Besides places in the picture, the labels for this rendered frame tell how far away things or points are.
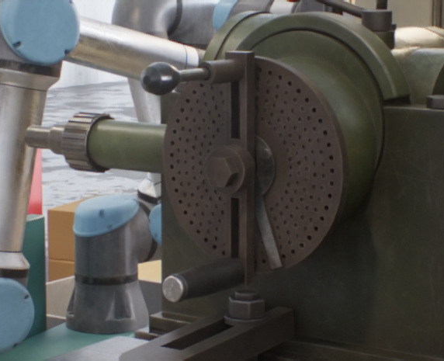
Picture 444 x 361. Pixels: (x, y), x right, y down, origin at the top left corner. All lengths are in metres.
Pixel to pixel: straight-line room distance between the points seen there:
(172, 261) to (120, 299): 1.31
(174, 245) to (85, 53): 0.95
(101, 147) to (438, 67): 0.32
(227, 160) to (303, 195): 0.07
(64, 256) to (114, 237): 2.85
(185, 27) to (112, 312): 0.52
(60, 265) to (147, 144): 4.21
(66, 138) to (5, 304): 0.78
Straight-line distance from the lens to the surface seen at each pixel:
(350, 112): 1.34
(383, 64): 1.35
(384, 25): 1.43
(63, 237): 5.62
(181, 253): 1.49
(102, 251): 2.79
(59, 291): 3.80
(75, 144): 1.47
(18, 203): 2.24
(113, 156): 1.45
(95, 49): 2.42
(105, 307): 2.80
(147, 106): 2.67
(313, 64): 1.37
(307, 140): 1.30
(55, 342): 2.75
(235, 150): 1.30
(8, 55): 2.21
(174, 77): 1.22
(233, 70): 1.29
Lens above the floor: 1.37
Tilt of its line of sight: 9 degrees down
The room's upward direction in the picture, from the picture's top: straight up
